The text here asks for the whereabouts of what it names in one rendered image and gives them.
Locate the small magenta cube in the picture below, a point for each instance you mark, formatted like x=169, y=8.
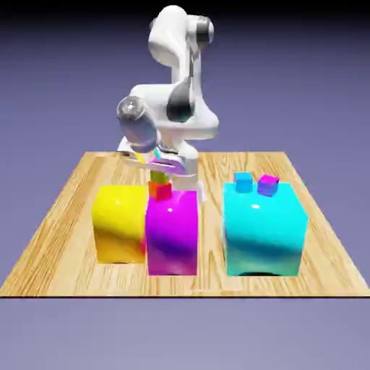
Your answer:
x=268, y=186

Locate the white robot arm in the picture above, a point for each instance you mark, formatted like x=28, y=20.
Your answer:
x=179, y=86

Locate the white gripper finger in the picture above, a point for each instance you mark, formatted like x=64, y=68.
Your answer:
x=159, y=177

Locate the small red cube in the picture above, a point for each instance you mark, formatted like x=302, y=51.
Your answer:
x=162, y=191

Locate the small cyan cube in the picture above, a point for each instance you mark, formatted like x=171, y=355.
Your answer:
x=243, y=182

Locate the large cyan box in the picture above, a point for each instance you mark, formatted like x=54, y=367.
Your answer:
x=263, y=228

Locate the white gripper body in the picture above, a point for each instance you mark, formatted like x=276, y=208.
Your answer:
x=162, y=166

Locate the large yellow box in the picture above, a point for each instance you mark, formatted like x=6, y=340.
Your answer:
x=118, y=219

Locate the large magenta box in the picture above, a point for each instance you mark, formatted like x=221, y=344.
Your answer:
x=172, y=231

